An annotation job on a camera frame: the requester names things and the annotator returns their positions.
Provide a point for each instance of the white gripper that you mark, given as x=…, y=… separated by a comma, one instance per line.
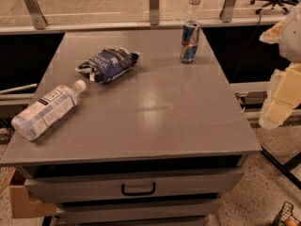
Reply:
x=292, y=40

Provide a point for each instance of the red bull can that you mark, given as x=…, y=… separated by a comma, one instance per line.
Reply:
x=190, y=36

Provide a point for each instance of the clear water bottle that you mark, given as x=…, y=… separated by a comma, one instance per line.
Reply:
x=193, y=9

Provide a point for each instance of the blue label plastic bottle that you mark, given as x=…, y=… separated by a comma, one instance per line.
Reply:
x=40, y=116

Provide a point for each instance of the grey drawer cabinet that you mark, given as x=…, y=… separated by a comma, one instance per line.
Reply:
x=179, y=126

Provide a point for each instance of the blue chip bag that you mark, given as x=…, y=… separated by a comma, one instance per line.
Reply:
x=108, y=65

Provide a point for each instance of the cardboard box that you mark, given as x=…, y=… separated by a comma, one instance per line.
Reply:
x=22, y=204

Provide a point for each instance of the right metal bracket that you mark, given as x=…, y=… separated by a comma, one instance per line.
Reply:
x=227, y=11

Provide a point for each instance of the metal bracket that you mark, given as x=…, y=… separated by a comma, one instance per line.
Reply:
x=227, y=11
x=154, y=12
x=37, y=18

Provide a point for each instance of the middle metal bracket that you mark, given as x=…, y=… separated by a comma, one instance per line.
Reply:
x=154, y=12

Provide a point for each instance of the black wire basket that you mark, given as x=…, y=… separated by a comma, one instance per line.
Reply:
x=285, y=216

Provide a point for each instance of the black drawer handle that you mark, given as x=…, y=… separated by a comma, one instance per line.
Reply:
x=137, y=191

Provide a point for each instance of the left metal bracket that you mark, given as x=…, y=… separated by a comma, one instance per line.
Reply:
x=37, y=18

